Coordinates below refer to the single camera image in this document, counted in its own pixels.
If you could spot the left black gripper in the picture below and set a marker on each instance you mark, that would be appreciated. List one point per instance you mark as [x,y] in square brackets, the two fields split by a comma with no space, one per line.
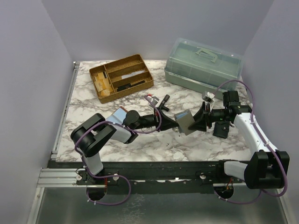
[166,122]

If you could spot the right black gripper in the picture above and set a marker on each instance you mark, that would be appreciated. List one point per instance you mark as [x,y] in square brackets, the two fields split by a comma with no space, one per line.
[200,117]

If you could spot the grey card holder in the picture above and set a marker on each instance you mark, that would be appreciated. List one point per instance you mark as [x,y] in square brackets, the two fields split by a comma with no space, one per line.
[184,119]

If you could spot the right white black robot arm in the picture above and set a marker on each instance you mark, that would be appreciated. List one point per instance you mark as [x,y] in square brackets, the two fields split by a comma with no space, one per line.
[268,166]

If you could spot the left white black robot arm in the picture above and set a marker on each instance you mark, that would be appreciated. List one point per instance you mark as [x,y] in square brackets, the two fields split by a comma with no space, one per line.
[91,136]

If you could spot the brown blue open card holder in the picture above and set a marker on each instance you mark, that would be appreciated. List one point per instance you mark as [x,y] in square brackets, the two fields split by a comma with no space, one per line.
[118,116]

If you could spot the white card in tray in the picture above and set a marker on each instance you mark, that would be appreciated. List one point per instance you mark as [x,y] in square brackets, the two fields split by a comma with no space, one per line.
[132,74]

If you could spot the black T-shaped tool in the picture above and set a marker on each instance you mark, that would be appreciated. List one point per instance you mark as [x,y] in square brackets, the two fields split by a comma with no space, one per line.
[162,104]

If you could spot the green clear-lid storage box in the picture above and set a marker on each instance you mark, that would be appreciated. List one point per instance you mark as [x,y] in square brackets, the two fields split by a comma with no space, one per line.
[201,67]

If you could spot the black item in tray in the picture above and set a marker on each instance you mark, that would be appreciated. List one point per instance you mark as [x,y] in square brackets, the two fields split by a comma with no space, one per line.
[129,85]

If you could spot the brown woven organizer tray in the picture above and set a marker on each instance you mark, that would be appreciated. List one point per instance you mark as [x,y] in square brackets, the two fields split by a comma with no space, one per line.
[120,78]

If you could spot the yellow packets in tray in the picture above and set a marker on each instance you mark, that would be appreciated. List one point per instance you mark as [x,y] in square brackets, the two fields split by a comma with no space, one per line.
[102,84]

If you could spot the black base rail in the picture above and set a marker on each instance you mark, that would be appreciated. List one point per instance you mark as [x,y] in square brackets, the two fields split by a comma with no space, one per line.
[151,177]

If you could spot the aluminium side rail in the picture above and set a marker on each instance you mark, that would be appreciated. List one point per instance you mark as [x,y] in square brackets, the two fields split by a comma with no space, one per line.
[54,151]

